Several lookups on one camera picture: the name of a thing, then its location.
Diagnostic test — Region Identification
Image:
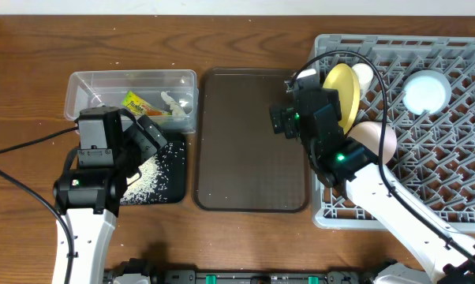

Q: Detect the black tray bin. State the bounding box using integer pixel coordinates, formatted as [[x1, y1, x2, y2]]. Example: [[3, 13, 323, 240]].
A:
[[117, 132, 188, 206]]

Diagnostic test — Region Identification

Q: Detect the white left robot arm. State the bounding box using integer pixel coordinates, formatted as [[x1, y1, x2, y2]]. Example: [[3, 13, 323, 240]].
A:
[[52, 114, 167, 283]]

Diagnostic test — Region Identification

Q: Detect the clear plastic bin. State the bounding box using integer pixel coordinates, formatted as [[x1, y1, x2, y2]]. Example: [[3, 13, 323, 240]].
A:
[[65, 69, 198, 133]]

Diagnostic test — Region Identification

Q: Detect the light blue bowl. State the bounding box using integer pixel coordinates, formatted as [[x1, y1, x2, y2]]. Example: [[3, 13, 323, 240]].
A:
[[402, 70, 451, 115]]

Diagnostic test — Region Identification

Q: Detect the dark brown serving tray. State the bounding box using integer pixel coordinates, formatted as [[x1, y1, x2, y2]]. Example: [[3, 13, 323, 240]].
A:
[[193, 68, 310, 213]]

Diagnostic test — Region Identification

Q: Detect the spilled rice pile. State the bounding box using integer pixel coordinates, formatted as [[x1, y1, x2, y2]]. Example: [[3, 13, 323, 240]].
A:
[[118, 140, 185, 206]]

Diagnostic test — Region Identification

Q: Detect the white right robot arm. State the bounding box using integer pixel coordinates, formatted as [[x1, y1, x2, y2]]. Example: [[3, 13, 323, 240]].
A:
[[269, 88, 475, 283]]

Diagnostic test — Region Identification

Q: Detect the yellow plate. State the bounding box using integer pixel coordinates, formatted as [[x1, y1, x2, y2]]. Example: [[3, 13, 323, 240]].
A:
[[323, 63, 361, 133]]

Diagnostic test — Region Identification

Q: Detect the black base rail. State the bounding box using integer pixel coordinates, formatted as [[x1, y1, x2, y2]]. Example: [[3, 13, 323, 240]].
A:
[[103, 258, 420, 284]]

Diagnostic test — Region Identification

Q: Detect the grey dishwasher rack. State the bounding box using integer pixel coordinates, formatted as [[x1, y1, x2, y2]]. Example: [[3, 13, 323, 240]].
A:
[[310, 34, 475, 234]]

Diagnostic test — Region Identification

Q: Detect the yellow green snack wrapper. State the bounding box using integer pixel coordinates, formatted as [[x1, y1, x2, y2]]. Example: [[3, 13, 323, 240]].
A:
[[122, 91, 170, 116]]

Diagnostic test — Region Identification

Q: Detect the white cup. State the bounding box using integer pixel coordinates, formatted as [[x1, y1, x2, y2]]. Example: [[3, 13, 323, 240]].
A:
[[352, 63, 374, 98]]

